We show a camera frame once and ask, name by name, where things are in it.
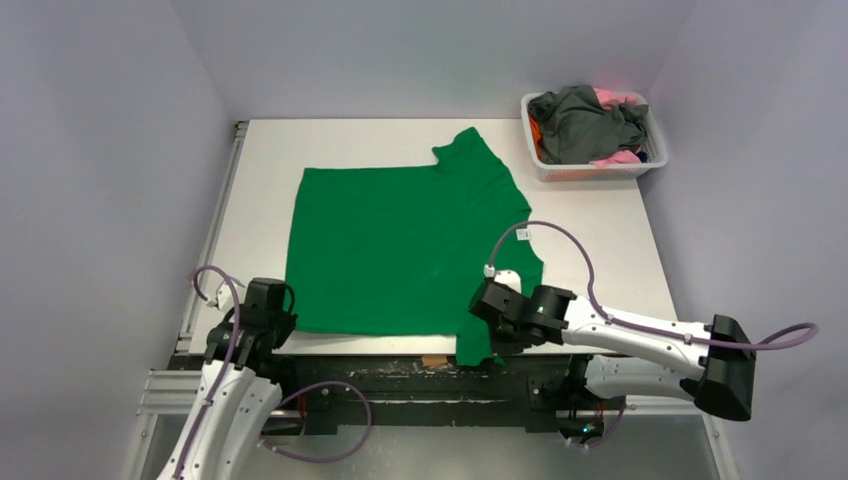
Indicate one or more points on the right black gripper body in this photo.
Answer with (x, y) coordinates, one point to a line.
(486, 304)

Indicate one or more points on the grey t shirt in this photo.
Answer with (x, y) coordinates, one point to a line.
(575, 129)

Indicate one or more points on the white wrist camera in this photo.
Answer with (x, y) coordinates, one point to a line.
(506, 277)
(222, 299)

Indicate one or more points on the green t shirt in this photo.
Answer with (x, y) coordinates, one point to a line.
(400, 251)

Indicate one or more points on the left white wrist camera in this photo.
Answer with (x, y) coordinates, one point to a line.
(222, 299)

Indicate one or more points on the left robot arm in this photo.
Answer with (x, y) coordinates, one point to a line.
(240, 381)

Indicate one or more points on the white laundry basket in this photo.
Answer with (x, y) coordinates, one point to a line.
(654, 148)

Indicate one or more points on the brown tape piece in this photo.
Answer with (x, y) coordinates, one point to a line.
(434, 362)

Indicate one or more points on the pink t shirt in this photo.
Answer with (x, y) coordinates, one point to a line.
(608, 99)

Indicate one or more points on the orange t shirt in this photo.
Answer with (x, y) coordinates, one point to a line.
(536, 137)

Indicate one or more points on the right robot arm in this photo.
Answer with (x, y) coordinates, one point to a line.
(709, 365)

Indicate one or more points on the aluminium frame rail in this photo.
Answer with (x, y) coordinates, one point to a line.
(172, 392)

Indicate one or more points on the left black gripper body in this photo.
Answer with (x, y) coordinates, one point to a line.
(282, 325)

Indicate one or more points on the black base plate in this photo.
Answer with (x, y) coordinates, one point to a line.
(538, 393)

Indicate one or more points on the left side aluminium rail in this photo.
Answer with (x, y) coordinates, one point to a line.
(189, 318)

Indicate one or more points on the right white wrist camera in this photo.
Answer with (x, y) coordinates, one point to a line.
(506, 277)

